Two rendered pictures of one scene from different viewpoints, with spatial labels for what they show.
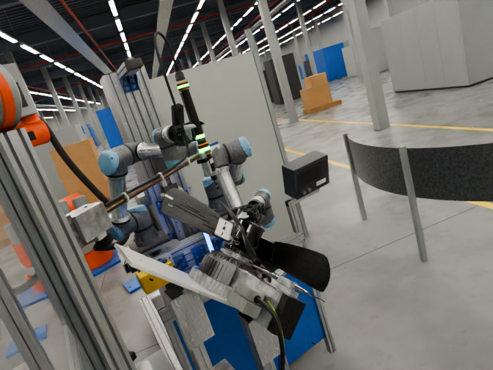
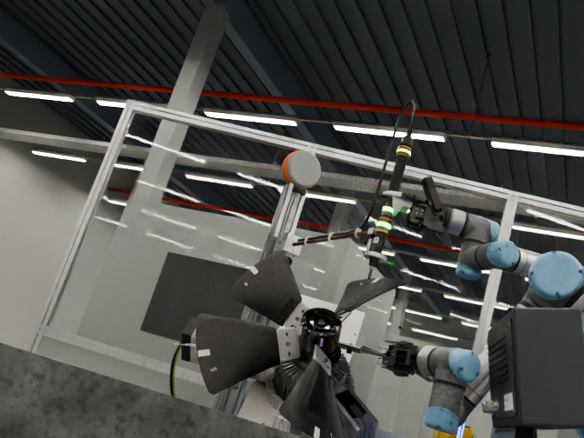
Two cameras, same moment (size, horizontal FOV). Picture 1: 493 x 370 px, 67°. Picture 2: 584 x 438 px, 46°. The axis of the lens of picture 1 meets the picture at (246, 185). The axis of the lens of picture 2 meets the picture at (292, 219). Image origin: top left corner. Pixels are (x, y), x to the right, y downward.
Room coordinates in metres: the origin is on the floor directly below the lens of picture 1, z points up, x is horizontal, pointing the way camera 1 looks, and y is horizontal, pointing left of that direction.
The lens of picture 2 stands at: (2.44, -1.62, 0.96)
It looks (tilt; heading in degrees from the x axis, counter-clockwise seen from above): 15 degrees up; 127
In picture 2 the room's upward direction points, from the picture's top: 17 degrees clockwise
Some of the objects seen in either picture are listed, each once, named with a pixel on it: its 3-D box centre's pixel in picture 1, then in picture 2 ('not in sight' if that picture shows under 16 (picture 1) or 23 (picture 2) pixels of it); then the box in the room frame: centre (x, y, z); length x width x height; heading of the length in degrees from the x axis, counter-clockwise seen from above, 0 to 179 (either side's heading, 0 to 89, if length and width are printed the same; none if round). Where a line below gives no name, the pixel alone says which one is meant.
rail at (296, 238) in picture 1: (238, 272); not in sight; (1.82, 0.19, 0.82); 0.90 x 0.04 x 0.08; 116
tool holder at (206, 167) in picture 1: (207, 163); (376, 243); (1.44, 0.12, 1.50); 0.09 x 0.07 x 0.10; 151
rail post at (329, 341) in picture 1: (316, 299); not in sight; (2.01, -0.20, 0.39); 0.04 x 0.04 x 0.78; 26
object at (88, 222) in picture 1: (84, 224); (288, 245); (0.90, 0.41, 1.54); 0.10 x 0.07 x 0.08; 151
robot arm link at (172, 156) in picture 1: (174, 156); (474, 259); (1.69, 0.27, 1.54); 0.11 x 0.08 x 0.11; 143
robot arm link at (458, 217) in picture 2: (171, 133); (454, 222); (1.61, 0.24, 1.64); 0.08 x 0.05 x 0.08; 126
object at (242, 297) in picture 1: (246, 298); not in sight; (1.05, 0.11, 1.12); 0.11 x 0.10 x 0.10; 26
